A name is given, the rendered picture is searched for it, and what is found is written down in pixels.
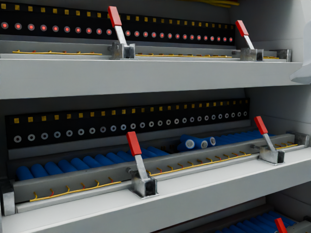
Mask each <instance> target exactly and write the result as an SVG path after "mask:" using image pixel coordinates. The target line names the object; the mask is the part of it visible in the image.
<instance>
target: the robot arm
mask: <svg viewBox="0 0 311 233"><path fill-rule="evenodd" d="M303 53H304V61H303V65H302V67H301V68H300V69H298V70H297V71H295V72H293V73H292V74H291V75H290V76H289V78H290V81H292V82H296V83H300V84H305V85H307V84H311V20H309V21H308V22H307V23H306V25H305V26H304V30H303Z"/></svg>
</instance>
